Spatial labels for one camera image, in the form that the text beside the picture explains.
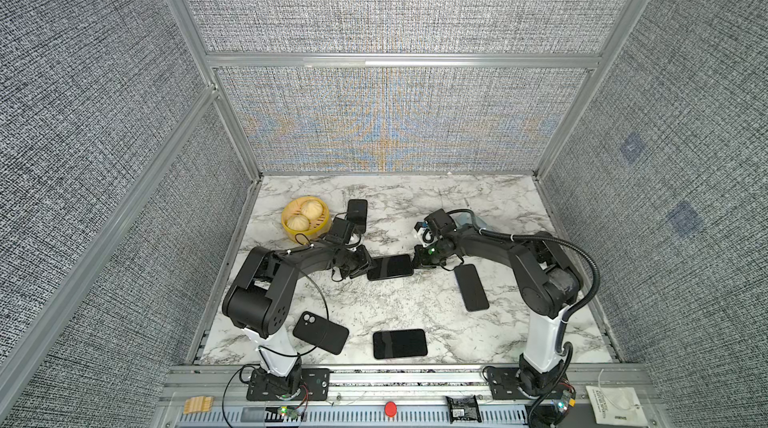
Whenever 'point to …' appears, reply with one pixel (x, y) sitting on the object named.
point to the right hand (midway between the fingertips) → (411, 270)
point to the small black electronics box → (464, 409)
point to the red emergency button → (390, 408)
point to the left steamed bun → (298, 223)
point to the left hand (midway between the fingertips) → (376, 268)
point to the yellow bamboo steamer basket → (317, 228)
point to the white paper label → (616, 406)
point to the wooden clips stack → (198, 404)
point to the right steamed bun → (312, 209)
